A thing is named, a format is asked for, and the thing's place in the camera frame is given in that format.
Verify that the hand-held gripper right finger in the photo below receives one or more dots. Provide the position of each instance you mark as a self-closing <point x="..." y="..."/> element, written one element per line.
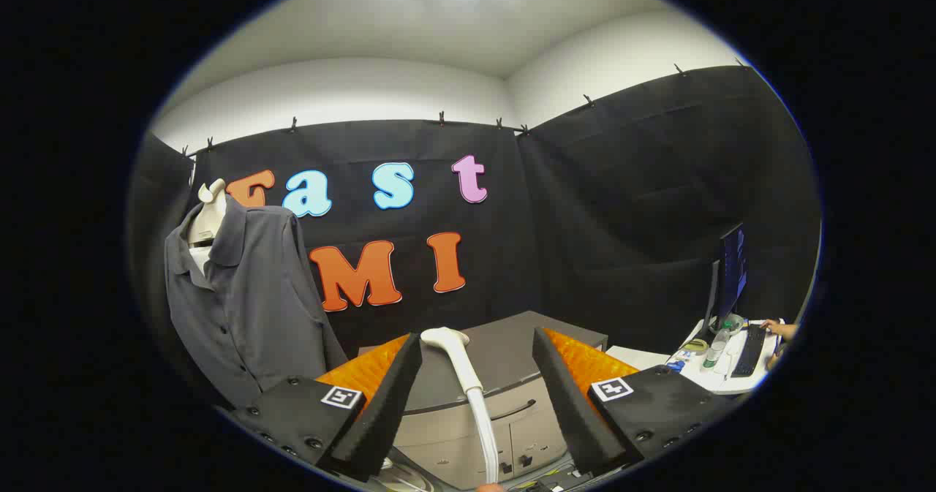
<point x="574" y="404"/>

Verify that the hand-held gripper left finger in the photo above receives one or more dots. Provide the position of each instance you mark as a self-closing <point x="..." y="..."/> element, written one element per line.
<point x="384" y="411"/>

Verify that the grey button-up shirt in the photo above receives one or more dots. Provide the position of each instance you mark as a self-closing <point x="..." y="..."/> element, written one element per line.
<point x="256" y="309"/>

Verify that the grey cabinet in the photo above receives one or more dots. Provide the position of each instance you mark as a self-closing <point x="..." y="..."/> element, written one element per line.
<point x="504" y="360"/>

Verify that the white desk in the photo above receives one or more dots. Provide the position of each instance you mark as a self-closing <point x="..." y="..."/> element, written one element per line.
<point x="720" y="384"/>

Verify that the clear plastic bottle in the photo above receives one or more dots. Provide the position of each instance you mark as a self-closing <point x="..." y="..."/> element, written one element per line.
<point x="715" y="349"/>

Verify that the black keyboard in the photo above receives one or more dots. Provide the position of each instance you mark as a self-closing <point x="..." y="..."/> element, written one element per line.
<point x="749" y="349"/>

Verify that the black computer monitor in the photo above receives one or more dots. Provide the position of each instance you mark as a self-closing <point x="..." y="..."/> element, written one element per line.
<point x="731" y="273"/>

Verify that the white mannequin torso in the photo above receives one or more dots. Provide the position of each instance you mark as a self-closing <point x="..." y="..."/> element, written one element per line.
<point x="208" y="218"/>

